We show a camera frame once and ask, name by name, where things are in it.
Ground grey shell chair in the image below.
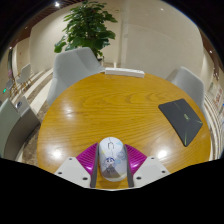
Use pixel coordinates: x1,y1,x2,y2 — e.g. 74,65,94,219
165,65,206,112
46,46,105,107

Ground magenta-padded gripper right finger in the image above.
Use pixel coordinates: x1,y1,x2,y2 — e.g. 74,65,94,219
123,143,171,189

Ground green leafy potted plant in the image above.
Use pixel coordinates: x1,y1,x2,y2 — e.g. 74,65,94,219
53,0,119,61

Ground white power strip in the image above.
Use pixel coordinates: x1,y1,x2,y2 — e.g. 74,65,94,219
103,66,146,79

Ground grey waste bin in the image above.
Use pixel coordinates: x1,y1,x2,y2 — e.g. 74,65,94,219
0,95,42,161

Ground white cartoon-print computer mouse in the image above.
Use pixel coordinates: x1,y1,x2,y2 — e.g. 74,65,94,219
97,136,129,183

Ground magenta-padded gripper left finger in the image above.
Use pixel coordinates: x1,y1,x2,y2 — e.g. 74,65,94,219
54,143,100,189

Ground black mouse pad green lines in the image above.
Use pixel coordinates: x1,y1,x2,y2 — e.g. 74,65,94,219
157,97,204,148

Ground small white chair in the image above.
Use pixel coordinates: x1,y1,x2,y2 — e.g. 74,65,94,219
16,63,33,91
4,78,16,97

